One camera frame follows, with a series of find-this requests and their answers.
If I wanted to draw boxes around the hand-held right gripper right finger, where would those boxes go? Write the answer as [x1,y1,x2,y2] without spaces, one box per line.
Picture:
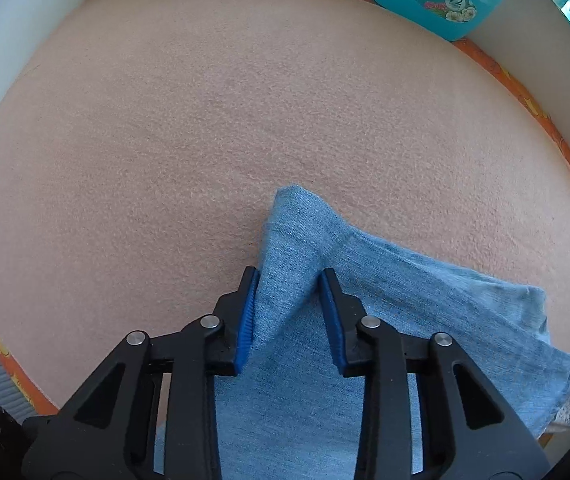
[317,268,550,480]

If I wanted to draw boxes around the blue denim pants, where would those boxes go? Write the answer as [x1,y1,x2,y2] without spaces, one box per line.
[154,185,570,480]

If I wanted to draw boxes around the beige fleece blanket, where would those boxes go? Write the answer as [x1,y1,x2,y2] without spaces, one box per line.
[0,0,570,411]

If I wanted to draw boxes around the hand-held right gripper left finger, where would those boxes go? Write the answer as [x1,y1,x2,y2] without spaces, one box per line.
[24,266,260,480]

